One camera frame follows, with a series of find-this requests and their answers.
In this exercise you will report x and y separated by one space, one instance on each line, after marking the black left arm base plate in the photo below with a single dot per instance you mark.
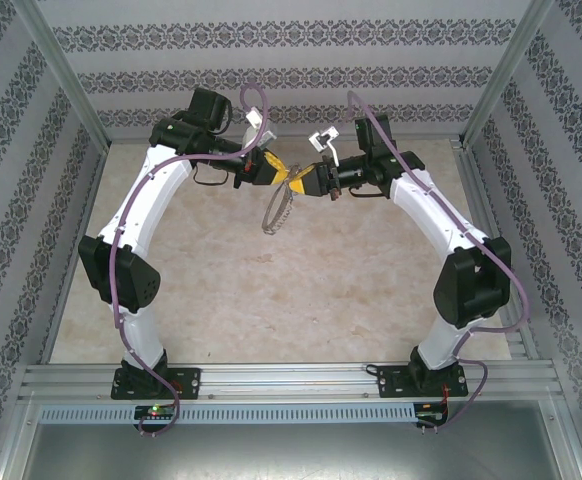
186 382

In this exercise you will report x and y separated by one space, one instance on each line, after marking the small circuit board green light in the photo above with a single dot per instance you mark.
156 411

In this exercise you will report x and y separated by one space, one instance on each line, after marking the aluminium mounting rail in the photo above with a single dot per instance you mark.
281 382

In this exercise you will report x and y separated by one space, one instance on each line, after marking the aluminium frame post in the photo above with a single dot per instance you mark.
66 75
506 75

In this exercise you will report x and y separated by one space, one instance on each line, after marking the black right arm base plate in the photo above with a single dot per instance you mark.
391 382

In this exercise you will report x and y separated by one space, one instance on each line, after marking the grey metal sheet panel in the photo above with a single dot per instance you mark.
291 452

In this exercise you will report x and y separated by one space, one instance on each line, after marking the grey rear frame bar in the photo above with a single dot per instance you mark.
291 138

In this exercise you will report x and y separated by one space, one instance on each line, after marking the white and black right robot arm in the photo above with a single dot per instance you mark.
471 285

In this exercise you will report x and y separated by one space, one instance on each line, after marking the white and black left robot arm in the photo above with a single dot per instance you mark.
156 205

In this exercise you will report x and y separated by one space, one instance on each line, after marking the aluminium side frame bar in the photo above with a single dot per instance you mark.
82 215
481 200

